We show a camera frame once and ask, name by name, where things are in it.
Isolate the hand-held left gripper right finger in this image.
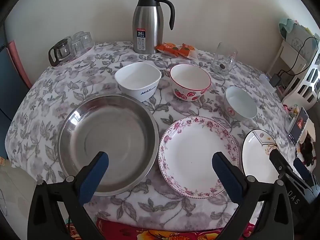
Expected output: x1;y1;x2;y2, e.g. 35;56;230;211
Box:
212;151;294;240

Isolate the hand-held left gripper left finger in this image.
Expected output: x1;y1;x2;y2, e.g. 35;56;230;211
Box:
27;151;110;240

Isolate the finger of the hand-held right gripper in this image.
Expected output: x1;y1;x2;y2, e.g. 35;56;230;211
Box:
269;149;311;193
293;157;314;188

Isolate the white plate yellow leaf print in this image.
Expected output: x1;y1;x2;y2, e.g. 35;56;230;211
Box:
241;129;288;184

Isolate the pink floral rim plate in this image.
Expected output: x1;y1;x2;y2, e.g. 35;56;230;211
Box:
158;116;239;200

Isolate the stainless steel basin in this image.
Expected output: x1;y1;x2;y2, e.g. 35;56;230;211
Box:
57;94;160;197

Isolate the strawberry print bowl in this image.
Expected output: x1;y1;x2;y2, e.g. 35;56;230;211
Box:
170;64;212;102

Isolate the white square bowl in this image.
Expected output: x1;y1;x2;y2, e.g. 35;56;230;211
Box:
114;62;162;103

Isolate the dark cloth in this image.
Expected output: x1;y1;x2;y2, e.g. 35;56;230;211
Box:
297;135;316;166

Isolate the smartphone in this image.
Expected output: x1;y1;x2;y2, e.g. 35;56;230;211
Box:
287;107;309;145

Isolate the small white bowl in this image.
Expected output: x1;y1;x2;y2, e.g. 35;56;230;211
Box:
224;86;258;122

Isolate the white plastic chair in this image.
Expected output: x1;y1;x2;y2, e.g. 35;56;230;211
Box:
282;47;320;110

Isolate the grey floral tablecloth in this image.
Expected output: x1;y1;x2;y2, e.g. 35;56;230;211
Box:
5;41;298;230

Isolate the grey power adapter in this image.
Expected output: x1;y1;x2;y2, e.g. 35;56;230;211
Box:
269;74;282;87

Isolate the red floral cloth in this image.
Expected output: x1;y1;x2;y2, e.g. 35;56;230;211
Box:
65;217;265;240

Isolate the white shelf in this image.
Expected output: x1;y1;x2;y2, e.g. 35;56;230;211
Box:
266;40;308;80

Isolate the clear glass mug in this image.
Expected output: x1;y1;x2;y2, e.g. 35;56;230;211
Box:
210;42;238;75

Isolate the blue door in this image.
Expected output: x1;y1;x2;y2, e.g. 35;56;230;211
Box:
0;42;30;160

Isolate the white cup tray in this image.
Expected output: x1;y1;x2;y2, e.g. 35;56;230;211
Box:
53;44;97;68

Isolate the white printed cushion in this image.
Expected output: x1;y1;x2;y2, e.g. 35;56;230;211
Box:
286;25;320;58

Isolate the orange snack packet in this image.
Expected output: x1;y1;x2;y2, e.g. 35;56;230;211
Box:
178;43;199;60
155;42;181;57

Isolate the teal cloth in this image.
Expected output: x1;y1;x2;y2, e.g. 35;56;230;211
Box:
279;17;300;40

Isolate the pink strip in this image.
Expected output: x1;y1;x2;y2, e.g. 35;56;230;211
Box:
10;41;33;88

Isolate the stainless steel thermos jug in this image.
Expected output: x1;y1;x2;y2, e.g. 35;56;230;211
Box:
132;0;175;55

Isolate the black cable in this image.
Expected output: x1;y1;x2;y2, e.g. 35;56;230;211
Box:
277;37;320;78

